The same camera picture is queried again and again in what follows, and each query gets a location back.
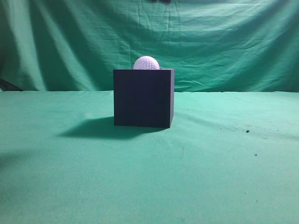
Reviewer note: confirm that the dark gripper tip at top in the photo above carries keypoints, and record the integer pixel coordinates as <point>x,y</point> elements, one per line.
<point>161,1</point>

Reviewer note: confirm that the white dimpled golf ball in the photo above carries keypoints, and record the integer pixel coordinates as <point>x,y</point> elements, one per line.
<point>146,63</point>

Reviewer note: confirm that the dark blue cube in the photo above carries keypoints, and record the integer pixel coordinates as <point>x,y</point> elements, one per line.
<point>144,98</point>

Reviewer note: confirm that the green cloth backdrop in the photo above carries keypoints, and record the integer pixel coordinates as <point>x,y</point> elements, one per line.
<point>213,45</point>

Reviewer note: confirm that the green table cloth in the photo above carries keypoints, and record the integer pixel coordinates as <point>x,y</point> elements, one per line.
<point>62,160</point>

